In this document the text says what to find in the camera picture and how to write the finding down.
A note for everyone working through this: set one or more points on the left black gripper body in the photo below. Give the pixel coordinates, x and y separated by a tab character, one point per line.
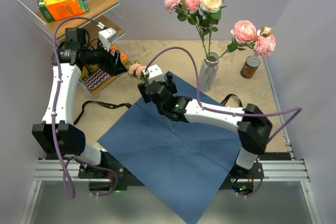
107	63

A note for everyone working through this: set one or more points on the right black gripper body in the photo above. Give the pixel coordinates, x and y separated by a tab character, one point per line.
171	87

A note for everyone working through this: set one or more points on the twin pink rose stem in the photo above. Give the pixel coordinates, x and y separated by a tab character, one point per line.
136	70

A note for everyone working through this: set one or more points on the blue wrapping paper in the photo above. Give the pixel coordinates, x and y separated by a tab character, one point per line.
142	138

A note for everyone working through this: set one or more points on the small pink rose stem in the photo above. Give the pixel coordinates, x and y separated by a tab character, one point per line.
189	10

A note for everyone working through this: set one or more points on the large pink rose stem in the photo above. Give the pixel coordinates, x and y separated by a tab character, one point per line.
245	35

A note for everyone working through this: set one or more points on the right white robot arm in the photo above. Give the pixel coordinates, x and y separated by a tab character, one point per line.
252	127

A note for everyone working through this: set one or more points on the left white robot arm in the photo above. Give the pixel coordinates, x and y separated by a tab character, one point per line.
57	133

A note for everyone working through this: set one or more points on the white ribbed vase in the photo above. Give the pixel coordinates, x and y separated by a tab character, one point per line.
208	71

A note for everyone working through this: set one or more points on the small orange box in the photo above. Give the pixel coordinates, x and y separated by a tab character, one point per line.
123	56

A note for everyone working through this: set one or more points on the zigzag patterned cloth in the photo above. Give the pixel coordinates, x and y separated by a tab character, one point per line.
95	79

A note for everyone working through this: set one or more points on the orange green box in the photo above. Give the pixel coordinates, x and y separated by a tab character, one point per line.
53	10

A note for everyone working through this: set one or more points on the tin can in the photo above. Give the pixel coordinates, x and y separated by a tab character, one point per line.
250	66

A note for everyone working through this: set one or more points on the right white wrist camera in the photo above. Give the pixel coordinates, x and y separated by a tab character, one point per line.
153	74

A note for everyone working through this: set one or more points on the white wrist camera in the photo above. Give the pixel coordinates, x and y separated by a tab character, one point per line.
106	37
153	74

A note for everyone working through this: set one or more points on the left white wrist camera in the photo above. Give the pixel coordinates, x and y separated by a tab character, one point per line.
106	37

